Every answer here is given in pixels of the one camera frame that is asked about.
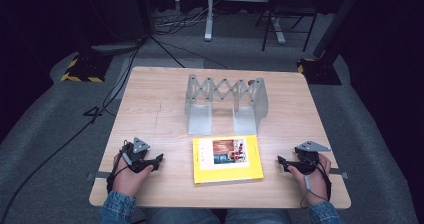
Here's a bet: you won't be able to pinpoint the grey cable of right gripper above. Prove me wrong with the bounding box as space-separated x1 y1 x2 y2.
299 157 333 209

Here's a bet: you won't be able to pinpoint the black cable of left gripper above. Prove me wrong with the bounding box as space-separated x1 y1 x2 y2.
105 140 134 195

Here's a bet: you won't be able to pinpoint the person's right hand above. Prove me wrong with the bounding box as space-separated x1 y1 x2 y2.
287 152 332 208

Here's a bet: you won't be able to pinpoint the white desk frame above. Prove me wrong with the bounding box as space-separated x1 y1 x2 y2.
203 0 288 46

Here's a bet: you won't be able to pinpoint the thin black floor cable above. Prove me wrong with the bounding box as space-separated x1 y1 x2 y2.
150 35 230 70

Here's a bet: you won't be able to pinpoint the person's left hand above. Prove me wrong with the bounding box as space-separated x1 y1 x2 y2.
111 152 155 199

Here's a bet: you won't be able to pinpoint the person's legs in jeans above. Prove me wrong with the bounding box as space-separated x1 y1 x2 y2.
142 207 294 224

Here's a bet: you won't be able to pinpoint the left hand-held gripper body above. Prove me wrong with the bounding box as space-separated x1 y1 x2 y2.
120 136 152 174

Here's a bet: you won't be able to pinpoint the bundle of floor cables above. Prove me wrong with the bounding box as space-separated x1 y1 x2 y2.
153 3 218 36

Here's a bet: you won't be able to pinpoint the grey metal table bracket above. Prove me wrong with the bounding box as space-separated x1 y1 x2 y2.
86 171 112 181
329 167 350 180

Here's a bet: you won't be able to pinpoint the yellow black striped stand base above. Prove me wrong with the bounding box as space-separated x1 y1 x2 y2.
296 57 343 86
60 52 114 84

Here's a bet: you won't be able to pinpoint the dark slanted stand pole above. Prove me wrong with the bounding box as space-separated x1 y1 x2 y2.
312 0 368 60

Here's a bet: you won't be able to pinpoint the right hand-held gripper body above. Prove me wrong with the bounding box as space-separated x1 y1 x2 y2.
294 140 332 176

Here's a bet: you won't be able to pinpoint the grey flat stand foot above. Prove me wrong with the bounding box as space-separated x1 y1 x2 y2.
89 41 145 54

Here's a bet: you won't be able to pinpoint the grey metal expandable book rack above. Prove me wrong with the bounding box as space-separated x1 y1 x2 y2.
184 73 270 137

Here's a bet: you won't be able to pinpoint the yellow book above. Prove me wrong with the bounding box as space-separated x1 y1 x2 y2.
191 134 265 186

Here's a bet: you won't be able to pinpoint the black metal chair frame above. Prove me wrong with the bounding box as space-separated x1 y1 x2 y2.
255 0 320 53

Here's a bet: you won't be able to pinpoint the long black floor cable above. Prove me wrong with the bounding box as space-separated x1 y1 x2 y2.
0 37 148 224

